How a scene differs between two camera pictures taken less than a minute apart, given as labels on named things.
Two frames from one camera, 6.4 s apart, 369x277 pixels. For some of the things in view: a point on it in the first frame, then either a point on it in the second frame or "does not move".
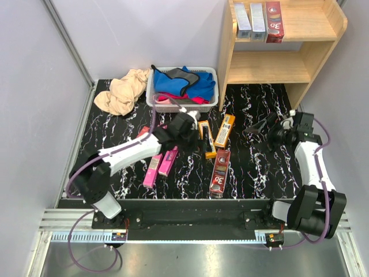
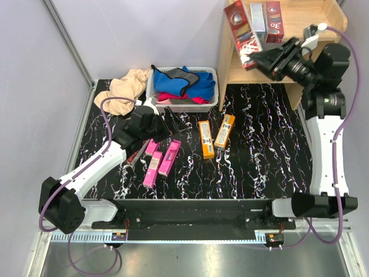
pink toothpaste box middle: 168,161 does not move
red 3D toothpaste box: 275,22 does not move
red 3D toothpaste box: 219,173 to 245,37
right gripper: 270,120 to 292,49
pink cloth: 165,101 does not move
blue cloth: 201,89 does not move
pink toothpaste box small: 152,171 does not move
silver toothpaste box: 258,22 does not move
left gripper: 196,146 to 175,126
